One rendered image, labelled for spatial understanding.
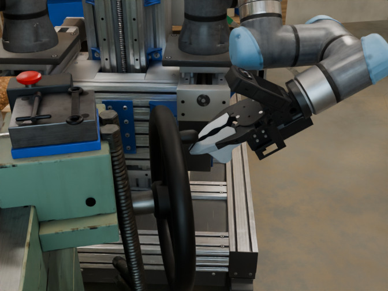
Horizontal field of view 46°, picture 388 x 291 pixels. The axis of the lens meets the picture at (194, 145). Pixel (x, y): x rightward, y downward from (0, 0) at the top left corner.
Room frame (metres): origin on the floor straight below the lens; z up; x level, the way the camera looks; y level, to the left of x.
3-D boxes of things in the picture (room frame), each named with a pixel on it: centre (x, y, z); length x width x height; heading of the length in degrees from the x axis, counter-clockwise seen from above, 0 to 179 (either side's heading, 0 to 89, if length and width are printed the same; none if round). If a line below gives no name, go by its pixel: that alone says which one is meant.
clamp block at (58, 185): (0.51, 0.18, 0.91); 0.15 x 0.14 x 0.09; 12
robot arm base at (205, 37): (1.24, -0.03, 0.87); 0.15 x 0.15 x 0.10
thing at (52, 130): (0.51, 0.18, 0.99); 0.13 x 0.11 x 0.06; 12
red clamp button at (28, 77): (0.54, 0.21, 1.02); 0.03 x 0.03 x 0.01
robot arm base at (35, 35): (1.26, 0.46, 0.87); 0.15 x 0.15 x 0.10
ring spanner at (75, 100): (0.49, 0.14, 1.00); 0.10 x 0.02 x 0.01; 12
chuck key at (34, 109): (0.48, 0.19, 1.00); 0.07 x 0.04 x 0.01; 12
